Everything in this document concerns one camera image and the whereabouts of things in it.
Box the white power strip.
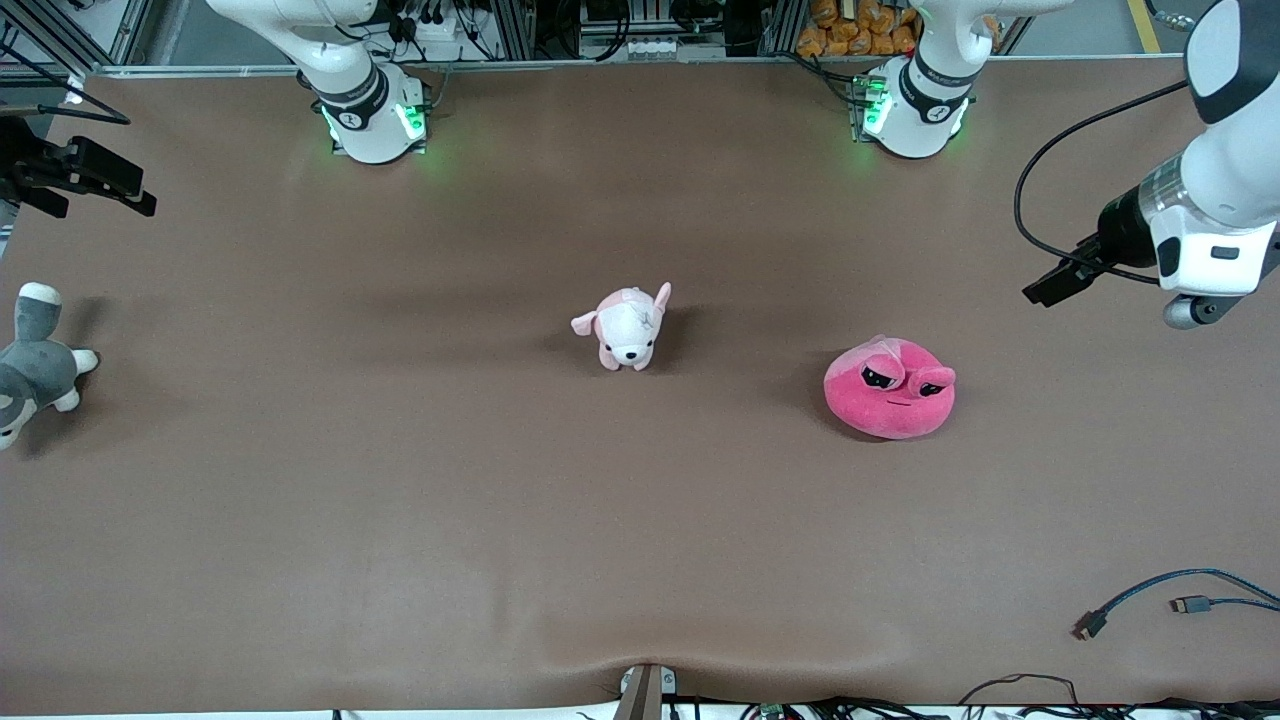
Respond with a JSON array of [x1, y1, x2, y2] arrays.
[[395, 8, 501, 61]]

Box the aluminium frame profile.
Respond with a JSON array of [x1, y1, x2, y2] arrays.
[[0, 0, 151, 71]]

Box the blue braided cable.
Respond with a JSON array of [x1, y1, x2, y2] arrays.
[[1073, 568, 1280, 641]]

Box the white terminal block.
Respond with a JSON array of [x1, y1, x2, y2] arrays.
[[580, 35, 683, 61]]

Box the thin red black wire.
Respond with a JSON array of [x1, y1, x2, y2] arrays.
[[958, 673, 1081, 706]]

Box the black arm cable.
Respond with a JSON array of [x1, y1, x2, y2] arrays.
[[1014, 80, 1193, 288], [0, 45, 133, 126]]

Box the thin blue usb cable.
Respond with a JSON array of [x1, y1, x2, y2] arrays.
[[1170, 595, 1280, 614]]

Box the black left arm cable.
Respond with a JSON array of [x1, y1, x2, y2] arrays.
[[1014, 80, 1193, 288]]

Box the aluminium table edge rail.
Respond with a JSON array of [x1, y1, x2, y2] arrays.
[[85, 55, 1191, 77]]

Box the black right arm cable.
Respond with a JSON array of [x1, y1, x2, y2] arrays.
[[0, 45, 133, 126]]

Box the black cable bundle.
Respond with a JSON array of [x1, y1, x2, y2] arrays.
[[690, 695, 1280, 720]]

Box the small pale pink dog plush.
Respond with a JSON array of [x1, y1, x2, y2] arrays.
[[570, 281, 673, 373]]

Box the round pink plush toy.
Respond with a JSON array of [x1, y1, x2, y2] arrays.
[[823, 335, 958, 441]]

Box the grey white husky plush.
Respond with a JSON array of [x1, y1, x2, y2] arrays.
[[0, 282, 100, 451]]

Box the orange plush toy pile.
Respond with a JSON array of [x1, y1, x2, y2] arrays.
[[797, 0, 1003, 58]]

